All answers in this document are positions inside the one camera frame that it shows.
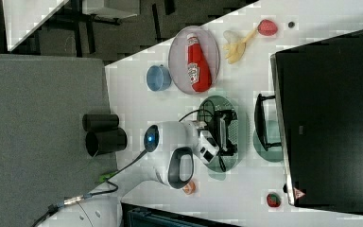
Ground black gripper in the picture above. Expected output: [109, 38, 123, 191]
[215, 110, 237, 156]

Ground mint green oval strainer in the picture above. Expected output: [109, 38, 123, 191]
[197, 95, 247, 181]

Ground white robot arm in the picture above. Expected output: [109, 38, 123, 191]
[33, 110, 238, 227]

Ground red ketchup bottle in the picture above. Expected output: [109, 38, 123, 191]
[187, 33, 212, 93]

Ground mint green mug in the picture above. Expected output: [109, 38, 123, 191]
[253, 120, 283, 163]

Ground peeled toy banana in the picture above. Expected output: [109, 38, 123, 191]
[222, 28, 257, 64]

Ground blue round bowl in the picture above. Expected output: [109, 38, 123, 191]
[147, 65, 172, 92]

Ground toy orange half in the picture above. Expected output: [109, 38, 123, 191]
[182, 180, 196, 195]

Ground small red toy strawberry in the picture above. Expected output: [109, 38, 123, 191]
[266, 193, 281, 208]

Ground toy strawberry near banana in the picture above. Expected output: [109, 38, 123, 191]
[257, 19, 278, 36]

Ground black silver toaster oven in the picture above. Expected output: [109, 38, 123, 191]
[270, 29, 363, 215]

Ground large black cup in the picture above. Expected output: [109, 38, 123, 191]
[85, 128, 128, 157]

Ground small black cup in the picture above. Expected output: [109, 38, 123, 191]
[82, 114, 119, 132]

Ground green slotted spatula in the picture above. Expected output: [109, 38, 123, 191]
[98, 171, 117, 183]

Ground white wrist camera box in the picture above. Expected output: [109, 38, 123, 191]
[199, 131, 219, 165]

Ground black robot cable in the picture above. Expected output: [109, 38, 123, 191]
[31, 108, 228, 227]

